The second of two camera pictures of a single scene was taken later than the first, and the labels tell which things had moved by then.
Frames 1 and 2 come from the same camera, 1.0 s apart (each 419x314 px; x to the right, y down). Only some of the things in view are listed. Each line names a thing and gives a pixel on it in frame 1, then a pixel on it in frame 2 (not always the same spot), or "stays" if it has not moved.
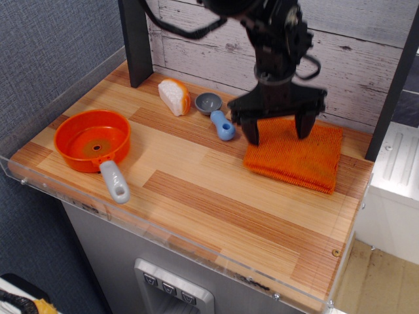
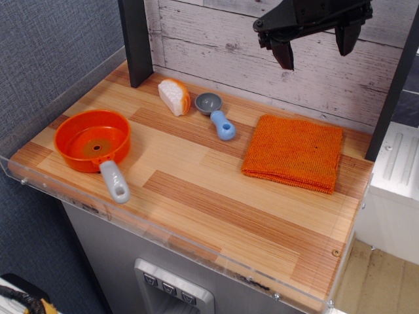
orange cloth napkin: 312,162 stays
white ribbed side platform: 396,167 stays
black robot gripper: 275,100 to 290,19
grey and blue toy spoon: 208,103 stays
